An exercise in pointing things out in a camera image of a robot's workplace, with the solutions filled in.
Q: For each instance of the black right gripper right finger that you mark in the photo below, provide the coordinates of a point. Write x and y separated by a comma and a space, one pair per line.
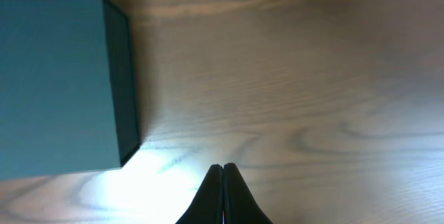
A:
239, 205

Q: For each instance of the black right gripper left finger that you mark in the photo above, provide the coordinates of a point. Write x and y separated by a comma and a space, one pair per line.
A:
207, 205

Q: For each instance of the black gift box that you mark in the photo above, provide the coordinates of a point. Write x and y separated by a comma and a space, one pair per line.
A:
68, 95

